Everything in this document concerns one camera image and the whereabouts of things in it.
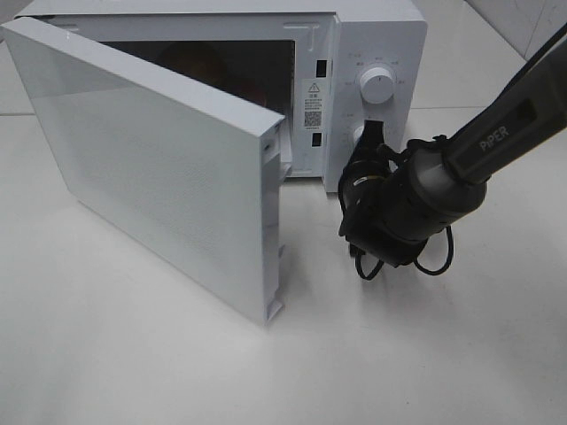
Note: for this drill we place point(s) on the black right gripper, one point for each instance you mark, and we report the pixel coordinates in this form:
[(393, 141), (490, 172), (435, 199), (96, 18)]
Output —
[(358, 192)]

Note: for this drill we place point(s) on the white round knob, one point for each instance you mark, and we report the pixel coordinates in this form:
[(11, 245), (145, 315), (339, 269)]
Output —
[(377, 85), (356, 136)]

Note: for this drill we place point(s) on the white microwave door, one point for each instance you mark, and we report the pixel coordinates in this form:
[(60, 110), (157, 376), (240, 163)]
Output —
[(189, 171)]

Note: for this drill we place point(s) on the pink round plate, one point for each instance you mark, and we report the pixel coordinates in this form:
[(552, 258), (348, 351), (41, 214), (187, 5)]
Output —
[(248, 90)]

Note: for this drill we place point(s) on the burger with lettuce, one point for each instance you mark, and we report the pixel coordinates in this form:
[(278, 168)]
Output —
[(197, 60)]

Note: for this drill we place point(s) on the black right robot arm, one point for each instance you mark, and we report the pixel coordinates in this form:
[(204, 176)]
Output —
[(393, 202)]

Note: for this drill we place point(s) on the white warning label sticker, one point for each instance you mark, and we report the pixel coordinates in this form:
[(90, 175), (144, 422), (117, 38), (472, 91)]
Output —
[(314, 95)]

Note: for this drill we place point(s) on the white microwave oven body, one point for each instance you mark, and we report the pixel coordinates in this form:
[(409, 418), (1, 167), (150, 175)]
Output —
[(277, 44)]

